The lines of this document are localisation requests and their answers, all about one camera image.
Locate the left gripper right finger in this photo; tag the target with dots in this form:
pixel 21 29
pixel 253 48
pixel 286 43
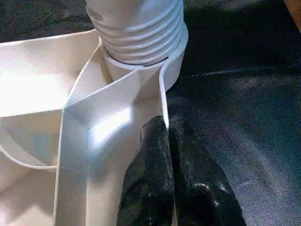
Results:
pixel 197 188

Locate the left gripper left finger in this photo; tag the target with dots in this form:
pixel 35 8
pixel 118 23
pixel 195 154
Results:
pixel 150 176

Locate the white plastic table top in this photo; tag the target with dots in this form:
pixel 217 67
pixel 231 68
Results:
pixel 35 82

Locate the white plastic table leg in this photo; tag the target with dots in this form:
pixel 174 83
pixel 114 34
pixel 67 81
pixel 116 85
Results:
pixel 134 23

